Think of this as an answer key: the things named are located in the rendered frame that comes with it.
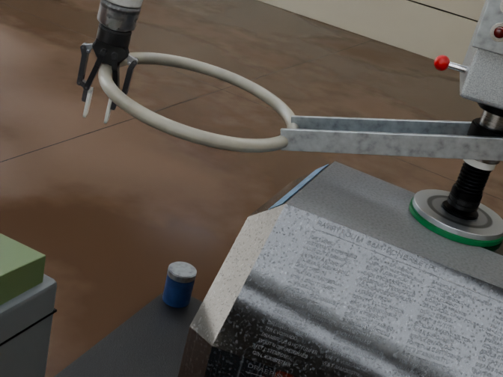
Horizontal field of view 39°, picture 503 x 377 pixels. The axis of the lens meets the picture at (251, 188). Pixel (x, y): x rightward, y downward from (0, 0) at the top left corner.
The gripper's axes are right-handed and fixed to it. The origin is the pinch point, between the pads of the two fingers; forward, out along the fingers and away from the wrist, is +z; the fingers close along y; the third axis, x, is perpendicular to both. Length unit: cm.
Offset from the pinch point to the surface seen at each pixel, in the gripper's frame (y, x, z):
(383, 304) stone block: 68, -44, 4
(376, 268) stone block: 66, -39, 0
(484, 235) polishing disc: 89, -27, -8
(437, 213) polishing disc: 80, -21, -7
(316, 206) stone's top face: 53, -25, -2
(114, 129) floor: -15, 189, 93
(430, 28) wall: 235, 571, 60
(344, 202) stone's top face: 60, -20, -3
